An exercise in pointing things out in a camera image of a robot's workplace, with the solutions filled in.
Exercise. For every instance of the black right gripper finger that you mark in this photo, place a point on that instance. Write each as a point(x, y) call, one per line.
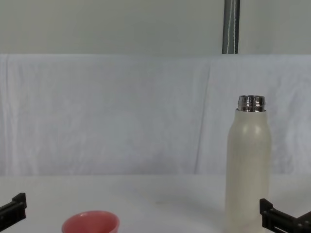
point(267, 214)
point(306, 218)

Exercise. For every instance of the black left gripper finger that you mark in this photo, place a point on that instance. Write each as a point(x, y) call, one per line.
point(17, 208)

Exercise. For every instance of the cream vacuum bottle steel neck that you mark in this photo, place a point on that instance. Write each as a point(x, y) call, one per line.
point(247, 165)

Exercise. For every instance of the pink plastic cup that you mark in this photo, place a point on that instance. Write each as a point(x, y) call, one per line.
point(91, 222)

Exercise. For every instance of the white table cloth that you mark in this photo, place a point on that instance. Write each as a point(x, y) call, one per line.
point(150, 204)

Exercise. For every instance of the white wrinkled curtain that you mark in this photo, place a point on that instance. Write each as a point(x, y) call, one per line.
point(109, 114)

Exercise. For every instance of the grey striped post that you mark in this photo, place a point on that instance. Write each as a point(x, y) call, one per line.
point(230, 26)

